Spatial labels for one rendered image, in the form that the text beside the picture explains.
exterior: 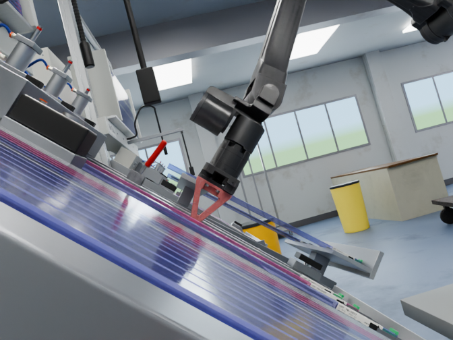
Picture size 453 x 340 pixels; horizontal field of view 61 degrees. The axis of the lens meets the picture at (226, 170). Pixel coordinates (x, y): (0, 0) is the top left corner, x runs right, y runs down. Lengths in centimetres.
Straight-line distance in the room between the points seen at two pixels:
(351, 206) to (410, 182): 87
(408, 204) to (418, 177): 42
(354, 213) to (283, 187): 240
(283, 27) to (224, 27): 393
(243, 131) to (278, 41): 21
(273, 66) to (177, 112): 708
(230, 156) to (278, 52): 23
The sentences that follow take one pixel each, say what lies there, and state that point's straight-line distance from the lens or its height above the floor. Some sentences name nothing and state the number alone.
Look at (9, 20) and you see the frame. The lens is 87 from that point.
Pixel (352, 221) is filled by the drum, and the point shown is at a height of 16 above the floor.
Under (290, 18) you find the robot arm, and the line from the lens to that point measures 82.
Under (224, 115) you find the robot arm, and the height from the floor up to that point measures 109.
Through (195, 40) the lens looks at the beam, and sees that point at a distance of 464.
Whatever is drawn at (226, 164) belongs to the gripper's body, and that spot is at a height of 101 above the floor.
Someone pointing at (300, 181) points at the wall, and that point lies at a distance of 785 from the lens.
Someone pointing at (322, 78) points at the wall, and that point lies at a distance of 840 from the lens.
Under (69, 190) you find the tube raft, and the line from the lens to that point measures 19.
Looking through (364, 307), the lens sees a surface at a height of 73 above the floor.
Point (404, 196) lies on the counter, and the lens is 586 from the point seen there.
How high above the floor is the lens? 96
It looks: 4 degrees up
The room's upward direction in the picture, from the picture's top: 15 degrees counter-clockwise
